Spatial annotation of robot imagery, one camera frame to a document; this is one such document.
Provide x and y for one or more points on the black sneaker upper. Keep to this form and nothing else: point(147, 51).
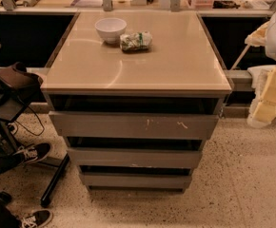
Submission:
point(33, 153)

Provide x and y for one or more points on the grey bottom drawer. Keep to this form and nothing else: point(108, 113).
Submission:
point(133, 181)

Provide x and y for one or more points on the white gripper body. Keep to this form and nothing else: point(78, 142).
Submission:
point(258, 37)

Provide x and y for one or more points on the grey top drawer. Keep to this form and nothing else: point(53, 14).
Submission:
point(133, 125)

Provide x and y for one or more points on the grey drawer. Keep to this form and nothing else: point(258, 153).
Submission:
point(134, 158)
point(133, 181)
point(133, 125)

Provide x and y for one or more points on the white dustpan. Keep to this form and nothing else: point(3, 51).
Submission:
point(258, 74)

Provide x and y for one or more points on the black sneaker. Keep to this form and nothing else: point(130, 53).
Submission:
point(33, 153)
point(37, 219)

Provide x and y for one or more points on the black sneaker lower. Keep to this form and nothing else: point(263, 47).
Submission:
point(37, 219)

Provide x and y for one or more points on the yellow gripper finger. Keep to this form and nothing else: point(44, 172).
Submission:
point(262, 110)

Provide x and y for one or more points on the brown VR headset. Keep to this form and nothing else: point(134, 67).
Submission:
point(18, 82)

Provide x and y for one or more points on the green white snack bag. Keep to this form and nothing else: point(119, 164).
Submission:
point(136, 41)

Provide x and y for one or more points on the white broom handle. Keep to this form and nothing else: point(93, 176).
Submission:
point(242, 54)

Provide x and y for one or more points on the black rolling stand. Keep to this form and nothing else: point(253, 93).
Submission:
point(10, 110)

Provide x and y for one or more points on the white bowl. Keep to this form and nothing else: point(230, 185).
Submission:
point(110, 29)

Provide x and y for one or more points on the grey drawer cabinet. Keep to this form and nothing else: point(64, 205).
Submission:
point(180, 74)

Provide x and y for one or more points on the grey middle drawer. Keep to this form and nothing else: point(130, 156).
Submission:
point(134, 158)

